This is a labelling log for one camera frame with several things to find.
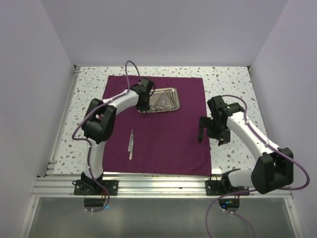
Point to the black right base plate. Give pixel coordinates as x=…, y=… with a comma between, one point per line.
x=216, y=185

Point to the maroon surgical cloth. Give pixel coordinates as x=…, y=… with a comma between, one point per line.
x=164, y=143

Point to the aluminium rail frame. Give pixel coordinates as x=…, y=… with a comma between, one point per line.
x=147, y=205

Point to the large silver tweezers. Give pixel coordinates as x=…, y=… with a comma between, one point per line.
x=131, y=152

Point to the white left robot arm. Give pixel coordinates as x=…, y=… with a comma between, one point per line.
x=98, y=126

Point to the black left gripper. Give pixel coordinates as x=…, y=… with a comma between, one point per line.
x=145, y=107

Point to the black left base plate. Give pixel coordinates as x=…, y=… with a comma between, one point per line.
x=83, y=189

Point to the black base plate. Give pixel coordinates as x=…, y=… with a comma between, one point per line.
x=83, y=189
x=216, y=185

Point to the steel instrument tray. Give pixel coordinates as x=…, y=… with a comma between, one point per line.
x=165, y=89

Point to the steel scissors and forceps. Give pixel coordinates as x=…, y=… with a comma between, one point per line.
x=163, y=101

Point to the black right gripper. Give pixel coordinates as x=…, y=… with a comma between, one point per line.
x=224, y=137

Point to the small silver tweezers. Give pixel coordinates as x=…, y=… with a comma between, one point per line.
x=130, y=141

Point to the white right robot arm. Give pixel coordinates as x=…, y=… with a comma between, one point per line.
x=273, y=165

